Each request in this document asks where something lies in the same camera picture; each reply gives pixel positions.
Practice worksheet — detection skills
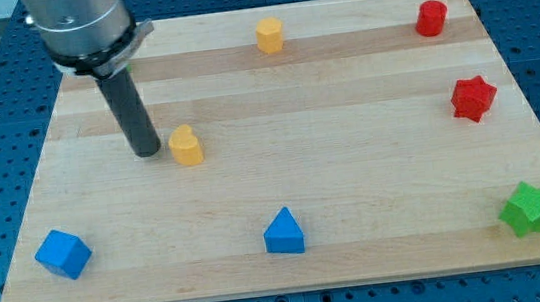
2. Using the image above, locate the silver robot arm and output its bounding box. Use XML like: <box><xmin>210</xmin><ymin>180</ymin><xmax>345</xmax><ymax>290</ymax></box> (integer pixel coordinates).
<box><xmin>21</xmin><ymin>0</ymin><xmax>154</xmax><ymax>80</ymax></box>

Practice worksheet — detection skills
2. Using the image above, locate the wooden board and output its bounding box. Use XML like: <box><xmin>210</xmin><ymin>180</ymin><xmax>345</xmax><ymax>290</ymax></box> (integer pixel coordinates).
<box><xmin>0</xmin><ymin>0</ymin><xmax>540</xmax><ymax>302</ymax></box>

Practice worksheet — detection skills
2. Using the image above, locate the yellow heart block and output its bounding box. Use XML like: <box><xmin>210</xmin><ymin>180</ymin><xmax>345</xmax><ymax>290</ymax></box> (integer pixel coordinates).
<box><xmin>168</xmin><ymin>124</ymin><xmax>204</xmax><ymax>166</ymax></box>

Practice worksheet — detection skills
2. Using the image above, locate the blue triangle block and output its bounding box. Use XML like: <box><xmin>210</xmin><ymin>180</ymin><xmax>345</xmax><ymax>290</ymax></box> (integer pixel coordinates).
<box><xmin>263</xmin><ymin>207</ymin><xmax>306</xmax><ymax>254</ymax></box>

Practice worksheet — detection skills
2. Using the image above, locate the yellow hexagon block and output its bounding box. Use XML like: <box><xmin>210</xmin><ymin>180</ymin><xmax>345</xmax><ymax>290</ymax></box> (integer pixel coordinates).
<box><xmin>255</xmin><ymin>17</ymin><xmax>284</xmax><ymax>54</ymax></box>

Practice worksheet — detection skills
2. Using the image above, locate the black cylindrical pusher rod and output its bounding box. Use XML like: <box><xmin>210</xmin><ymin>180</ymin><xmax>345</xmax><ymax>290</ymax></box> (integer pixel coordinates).
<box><xmin>96</xmin><ymin>69</ymin><xmax>161</xmax><ymax>158</ymax></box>

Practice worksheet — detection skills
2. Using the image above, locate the red star block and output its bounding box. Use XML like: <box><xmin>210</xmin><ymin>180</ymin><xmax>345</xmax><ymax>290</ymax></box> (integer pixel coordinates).
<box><xmin>450</xmin><ymin>76</ymin><xmax>497</xmax><ymax>123</ymax></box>

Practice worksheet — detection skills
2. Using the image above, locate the red cylinder block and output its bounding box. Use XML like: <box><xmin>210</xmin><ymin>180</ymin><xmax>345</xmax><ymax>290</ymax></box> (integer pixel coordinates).
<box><xmin>415</xmin><ymin>0</ymin><xmax>448</xmax><ymax>37</ymax></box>

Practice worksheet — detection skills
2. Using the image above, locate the blue cube block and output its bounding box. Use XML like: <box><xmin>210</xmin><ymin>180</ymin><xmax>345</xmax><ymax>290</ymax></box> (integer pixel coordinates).
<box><xmin>35</xmin><ymin>230</ymin><xmax>93</xmax><ymax>280</ymax></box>

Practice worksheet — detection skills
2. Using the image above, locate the green star block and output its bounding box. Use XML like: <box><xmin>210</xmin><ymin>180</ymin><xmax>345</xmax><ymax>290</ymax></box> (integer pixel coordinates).
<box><xmin>498</xmin><ymin>182</ymin><xmax>540</xmax><ymax>237</ymax></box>

